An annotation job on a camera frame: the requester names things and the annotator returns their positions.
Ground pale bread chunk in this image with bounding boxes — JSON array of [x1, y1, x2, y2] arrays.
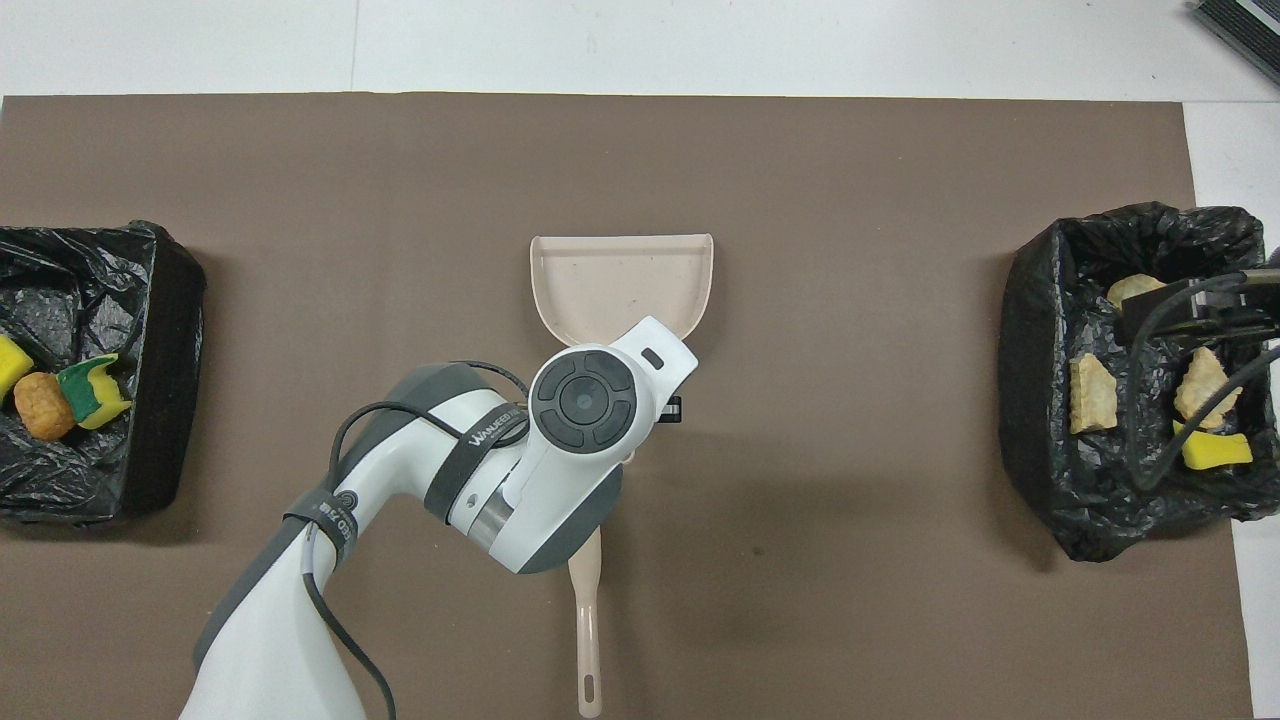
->
[[1173, 346, 1244, 430], [1106, 273, 1169, 310]]

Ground brown nugget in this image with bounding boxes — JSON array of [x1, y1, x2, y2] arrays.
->
[[12, 372, 78, 442]]

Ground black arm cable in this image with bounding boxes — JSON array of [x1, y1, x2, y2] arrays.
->
[[1124, 274, 1280, 492], [299, 359, 531, 720]]

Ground beige plastic dustpan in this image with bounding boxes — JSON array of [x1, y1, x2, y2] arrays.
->
[[529, 234, 716, 353]]

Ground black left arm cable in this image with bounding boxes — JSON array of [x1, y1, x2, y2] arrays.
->
[[299, 359, 531, 720]]

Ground striped orange croissant piece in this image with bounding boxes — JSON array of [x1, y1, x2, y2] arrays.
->
[[1070, 352, 1120, 435]]

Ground dark grey ribbed object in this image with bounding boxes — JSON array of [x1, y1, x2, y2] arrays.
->
[[1192, 0, 1280, 86]]

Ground beige hand brush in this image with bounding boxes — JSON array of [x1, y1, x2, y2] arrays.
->
[[566, 527, 606, 720]]

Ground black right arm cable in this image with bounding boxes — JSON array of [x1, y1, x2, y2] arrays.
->
[[1124, 274, 1280, 492]]

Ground brown table mat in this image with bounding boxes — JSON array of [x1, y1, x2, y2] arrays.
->
[[0, 93, 1256, 720]]

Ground black bag-lined bin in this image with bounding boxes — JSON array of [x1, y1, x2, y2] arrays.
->
[[997, 200, 1280, 563], [0, 220, 208, 528]]

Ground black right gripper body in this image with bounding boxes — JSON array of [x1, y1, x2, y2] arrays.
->
[[1117, 267, 1280, 347]]

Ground notched yellow sponge piece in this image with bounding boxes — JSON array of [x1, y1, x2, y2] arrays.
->
[[56, 352, 134, 432]]

